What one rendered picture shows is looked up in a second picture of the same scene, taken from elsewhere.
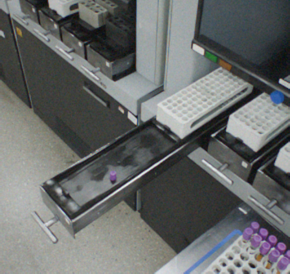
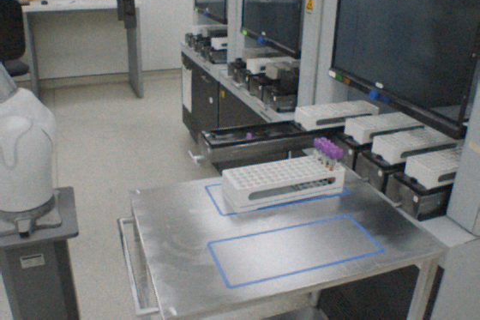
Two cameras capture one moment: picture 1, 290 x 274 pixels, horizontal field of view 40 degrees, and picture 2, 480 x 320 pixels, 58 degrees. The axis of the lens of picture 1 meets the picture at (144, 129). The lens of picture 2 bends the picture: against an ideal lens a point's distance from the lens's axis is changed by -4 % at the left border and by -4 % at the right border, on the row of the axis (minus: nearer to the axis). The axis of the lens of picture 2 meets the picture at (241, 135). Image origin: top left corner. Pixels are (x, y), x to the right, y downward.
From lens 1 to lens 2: 79 cm
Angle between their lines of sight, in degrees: 27
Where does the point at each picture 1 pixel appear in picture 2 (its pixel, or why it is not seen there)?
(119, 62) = (284, 98)
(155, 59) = (309, 94)
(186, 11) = (327, 51)
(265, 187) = (362, 168)
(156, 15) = (312, 58)
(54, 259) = not seen: hidden behind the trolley
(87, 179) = (231, 136)
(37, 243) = not seen: hidden behind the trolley
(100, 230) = not seen: hidden behind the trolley
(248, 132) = (357, 128)
